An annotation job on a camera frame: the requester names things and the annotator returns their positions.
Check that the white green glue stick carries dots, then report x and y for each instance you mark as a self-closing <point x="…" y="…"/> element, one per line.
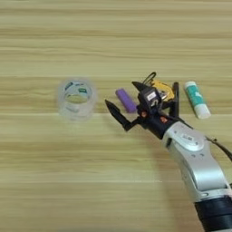
<point x="196" y="98"/>

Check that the black marker pen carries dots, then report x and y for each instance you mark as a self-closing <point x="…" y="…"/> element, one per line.
<point x="175" y="96"/>

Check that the purple eraser block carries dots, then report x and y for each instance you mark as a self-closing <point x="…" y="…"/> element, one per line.
<point x="126" y="99"/>

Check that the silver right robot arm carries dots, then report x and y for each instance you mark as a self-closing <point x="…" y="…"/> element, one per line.
<point x="196" y="163"/>

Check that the yellow black tape measure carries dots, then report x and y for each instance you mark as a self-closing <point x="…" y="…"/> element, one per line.
<point x="163" y="87"/>

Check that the clear tape roll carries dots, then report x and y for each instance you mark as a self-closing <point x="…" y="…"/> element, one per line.
<point x="65" y="102"/>

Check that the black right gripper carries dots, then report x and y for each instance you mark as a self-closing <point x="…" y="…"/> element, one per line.
<point x="157" y="123"/>

